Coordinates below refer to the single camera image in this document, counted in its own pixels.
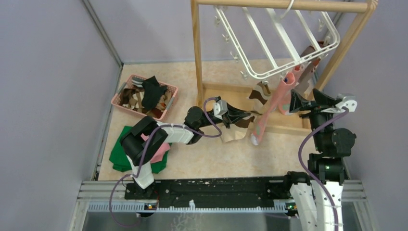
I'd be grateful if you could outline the black sock in basket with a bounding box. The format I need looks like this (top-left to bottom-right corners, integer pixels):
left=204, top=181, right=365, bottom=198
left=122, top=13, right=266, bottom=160
left=141, top=76, right=168, bottom=110

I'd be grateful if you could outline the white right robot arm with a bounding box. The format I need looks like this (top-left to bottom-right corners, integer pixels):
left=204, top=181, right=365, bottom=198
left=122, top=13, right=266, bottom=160
left=282, top=89, right=357, bottom=231

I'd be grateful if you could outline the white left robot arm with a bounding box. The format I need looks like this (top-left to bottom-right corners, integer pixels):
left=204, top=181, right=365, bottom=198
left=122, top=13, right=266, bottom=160
left=119, top=101, right=254, bottom=199

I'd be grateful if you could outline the white clip drying hanger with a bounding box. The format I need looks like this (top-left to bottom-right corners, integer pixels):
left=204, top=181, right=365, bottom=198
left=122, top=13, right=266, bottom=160
left=214, top=6, right=341, bottom=81

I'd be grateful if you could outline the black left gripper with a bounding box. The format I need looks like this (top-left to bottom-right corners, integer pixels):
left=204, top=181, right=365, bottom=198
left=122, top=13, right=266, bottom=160
left=197, top=103, right=250, bottom=129

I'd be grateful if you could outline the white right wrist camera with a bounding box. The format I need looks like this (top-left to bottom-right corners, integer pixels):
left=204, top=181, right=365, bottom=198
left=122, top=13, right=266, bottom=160
left=335, top=93, right=357, bottom=113

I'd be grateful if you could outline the pink sock with green pattern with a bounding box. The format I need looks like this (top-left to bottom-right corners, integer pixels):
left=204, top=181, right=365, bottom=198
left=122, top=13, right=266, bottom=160
left=278, top=64, right=305, bottom=116

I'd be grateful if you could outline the pink folded cloth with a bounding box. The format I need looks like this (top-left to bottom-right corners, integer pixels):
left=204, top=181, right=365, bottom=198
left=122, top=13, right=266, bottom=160
left=143, top=143, right=170, bottom=164

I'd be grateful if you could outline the green folded cloth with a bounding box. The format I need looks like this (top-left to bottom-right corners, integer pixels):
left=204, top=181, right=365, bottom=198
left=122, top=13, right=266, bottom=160
left=109, top=126, right=172, bottom=174

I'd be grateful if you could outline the pile of socks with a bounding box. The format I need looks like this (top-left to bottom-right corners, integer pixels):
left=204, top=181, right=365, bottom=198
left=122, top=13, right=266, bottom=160
left=119, top=77, right=172, bottom=118

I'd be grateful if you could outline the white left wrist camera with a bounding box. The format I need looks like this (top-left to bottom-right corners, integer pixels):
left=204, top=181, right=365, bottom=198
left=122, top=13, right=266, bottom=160
left=213, top=100, right=228, bottom=119

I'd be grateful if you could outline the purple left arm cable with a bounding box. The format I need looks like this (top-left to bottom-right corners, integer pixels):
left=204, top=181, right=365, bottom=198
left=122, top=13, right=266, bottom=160
left=109, top=97, right=224, bottom=229

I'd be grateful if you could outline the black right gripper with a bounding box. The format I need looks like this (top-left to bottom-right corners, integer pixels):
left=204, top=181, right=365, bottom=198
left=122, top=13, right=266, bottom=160
left=289, top=88, right=337, bottom=151

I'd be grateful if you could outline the brown beige striped sock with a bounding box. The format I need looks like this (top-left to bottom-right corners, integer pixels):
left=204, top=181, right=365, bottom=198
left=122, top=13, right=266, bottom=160
left=220, top=115, right=255, bottom=143
left=248, top=81, right=272, bottom=116

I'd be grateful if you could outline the pink plastic basket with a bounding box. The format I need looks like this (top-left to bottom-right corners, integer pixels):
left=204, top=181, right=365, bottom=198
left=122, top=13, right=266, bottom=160
left=111, top=75, right=178, bottom=122

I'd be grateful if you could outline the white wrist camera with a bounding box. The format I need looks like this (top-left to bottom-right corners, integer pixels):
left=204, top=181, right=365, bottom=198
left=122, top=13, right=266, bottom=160
left=335, top=93, right=357, bottom=113
left=213, top=100, right=228, bottom=119

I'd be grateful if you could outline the wooden hanger stand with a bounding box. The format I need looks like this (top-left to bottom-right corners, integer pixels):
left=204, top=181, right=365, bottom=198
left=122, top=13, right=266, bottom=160
left=190, top=0, right=379, bottom=137

